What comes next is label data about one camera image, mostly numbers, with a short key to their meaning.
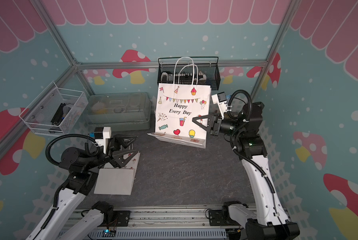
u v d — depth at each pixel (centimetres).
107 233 73
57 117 70
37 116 67
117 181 85
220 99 50
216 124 48
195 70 51
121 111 101
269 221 37
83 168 48
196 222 74
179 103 55
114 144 52
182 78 92
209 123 51
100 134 47
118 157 49
